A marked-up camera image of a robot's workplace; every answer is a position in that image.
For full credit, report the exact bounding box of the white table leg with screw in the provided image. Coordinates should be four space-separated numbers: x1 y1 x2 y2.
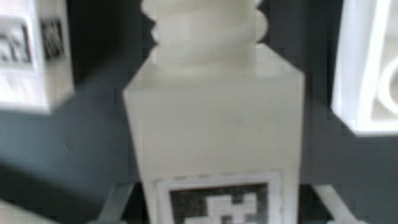
124 0 304 224

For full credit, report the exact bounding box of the white square table top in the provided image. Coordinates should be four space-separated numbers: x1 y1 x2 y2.
330 0 398 137

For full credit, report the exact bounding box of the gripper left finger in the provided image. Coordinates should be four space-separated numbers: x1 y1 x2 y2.
87 183 135 224

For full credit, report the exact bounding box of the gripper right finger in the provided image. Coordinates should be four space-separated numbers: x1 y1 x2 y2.
313 185 368 224

